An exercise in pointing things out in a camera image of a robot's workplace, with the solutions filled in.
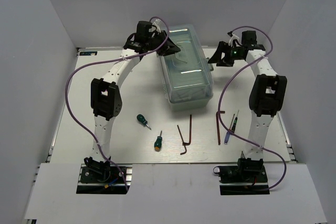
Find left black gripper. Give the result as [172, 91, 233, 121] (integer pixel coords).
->
[146, 30, 181, 57]

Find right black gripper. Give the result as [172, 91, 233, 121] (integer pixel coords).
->
[208, 41, 244, 67]

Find green toolbox with clear lid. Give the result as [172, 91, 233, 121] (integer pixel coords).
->
[158, 24, 214, 111]

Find black green precision screwdriver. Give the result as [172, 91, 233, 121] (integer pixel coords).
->
[231, 110, 239, 133]

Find dark green stubby screwdriver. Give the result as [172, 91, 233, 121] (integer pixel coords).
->
[136, 114, 152, 130]

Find blue handled precision screwdriver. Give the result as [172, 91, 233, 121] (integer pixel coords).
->
[224, 114, 235, 145]

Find long brown hex key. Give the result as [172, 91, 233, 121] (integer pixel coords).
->
[183, 114, 192, 146]

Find small brown hex key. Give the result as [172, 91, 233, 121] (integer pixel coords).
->
[177, 125, 187, 156]

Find green orange stubby screwdriver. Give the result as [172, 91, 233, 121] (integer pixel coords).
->
[154, 131, 163, 152]

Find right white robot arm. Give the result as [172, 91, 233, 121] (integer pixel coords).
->
[208, 26, 287, 183]

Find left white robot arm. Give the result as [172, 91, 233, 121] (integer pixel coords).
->
[85, 21, 180, 182]

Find left blue table label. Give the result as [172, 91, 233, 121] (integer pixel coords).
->
[79, 51, 98, 56]

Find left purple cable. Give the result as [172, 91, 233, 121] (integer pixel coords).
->
[65, 16, 170, 192]

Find purple cable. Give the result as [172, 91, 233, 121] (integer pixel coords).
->
[65, 16, 170, 192]
[217, 26, 288, 191]

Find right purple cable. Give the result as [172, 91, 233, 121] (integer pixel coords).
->
[217, 26, 288, 191]

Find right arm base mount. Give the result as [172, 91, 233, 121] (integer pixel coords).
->
[213, 158, 270, 196]

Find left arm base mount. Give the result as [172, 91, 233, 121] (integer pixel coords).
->
[76, 165, 132, 195]

